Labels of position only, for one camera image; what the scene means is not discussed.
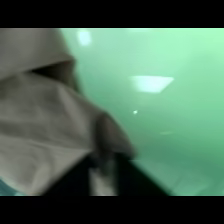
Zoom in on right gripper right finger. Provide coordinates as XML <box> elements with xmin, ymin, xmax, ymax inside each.
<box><xmin>113</xmin><ymin>155</ymin><xmax>172</xmax><ymax>196</ymax></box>

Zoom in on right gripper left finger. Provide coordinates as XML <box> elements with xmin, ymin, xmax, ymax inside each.
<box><xmin>42</xmin><ymin>155</ymin><xmax>98</xmax><ymax>196</ymax></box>

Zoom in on pink pants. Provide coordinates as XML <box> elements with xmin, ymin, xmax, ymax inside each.
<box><xmin>0</xmin><ymin>28</ymin><xmax>138</xmax><ymax>196</ymax></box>

